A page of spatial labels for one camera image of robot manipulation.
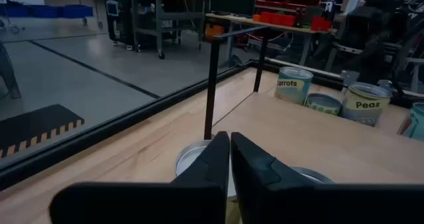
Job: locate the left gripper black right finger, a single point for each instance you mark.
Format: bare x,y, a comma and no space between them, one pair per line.
281,201

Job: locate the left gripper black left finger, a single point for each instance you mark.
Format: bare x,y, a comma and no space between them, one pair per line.
185,201

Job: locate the green labelled tin can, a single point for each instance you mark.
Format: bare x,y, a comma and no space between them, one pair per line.
189,157

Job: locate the short green-print tin can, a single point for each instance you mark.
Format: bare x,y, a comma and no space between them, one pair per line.
323,105

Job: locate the carrots tin can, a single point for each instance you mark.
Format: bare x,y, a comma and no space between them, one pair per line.
293,85

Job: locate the peas tin can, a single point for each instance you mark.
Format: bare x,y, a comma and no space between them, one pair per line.
364,106

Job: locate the mixed vegetables tin can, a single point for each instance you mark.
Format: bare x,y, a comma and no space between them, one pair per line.
415,123

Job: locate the black hazard-striped floor mat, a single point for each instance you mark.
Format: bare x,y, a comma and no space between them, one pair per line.
36,124

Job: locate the orange bucket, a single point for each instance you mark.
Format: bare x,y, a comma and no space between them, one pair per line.
214,32

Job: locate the red plastic bin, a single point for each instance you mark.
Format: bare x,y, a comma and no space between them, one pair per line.
278,19
321,24

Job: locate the grey metal stand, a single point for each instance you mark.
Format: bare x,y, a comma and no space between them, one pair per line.
414,75

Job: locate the small orange plastic bin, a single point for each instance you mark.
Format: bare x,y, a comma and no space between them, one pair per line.
257,18

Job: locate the grey metal workbench cart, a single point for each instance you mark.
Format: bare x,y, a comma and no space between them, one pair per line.
180,16

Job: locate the wooden workshop table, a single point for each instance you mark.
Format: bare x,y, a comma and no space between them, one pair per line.
238,19

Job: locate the black equipment cabinet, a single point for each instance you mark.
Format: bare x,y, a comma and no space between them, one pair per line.
124,22

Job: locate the black office chair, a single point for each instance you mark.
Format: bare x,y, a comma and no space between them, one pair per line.
364,28

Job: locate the red storage rack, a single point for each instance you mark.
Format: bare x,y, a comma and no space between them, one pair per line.
285,0

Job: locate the small tablet screen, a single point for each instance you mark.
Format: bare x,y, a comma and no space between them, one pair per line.
112,8

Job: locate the blue plastic bin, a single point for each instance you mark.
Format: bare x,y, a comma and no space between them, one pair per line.
77,12
18,10
46,12

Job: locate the dark furniture leg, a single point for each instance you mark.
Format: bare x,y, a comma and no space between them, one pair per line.
8,75

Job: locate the black aluminium table frame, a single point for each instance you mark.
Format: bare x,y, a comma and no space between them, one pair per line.
99,134

